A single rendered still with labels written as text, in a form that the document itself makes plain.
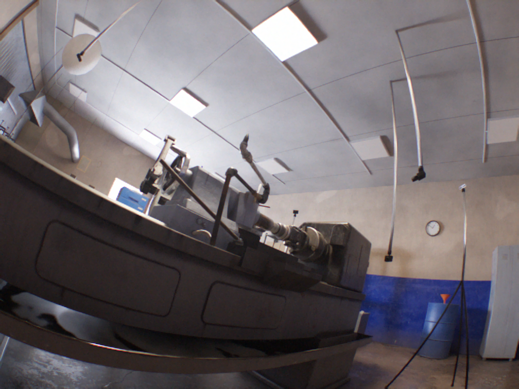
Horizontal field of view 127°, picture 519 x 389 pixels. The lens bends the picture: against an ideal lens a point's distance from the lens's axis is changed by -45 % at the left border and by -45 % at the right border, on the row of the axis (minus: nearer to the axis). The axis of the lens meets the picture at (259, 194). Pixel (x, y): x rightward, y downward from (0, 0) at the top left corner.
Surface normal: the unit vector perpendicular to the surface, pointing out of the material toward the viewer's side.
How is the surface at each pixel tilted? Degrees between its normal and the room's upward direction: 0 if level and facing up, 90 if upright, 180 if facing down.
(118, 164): 90
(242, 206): 78
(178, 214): 90
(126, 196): 90
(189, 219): 90
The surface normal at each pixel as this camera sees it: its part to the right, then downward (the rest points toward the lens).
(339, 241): -0.68, -0.43
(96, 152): 0.69, -0.06
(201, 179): 0.73, -0.28
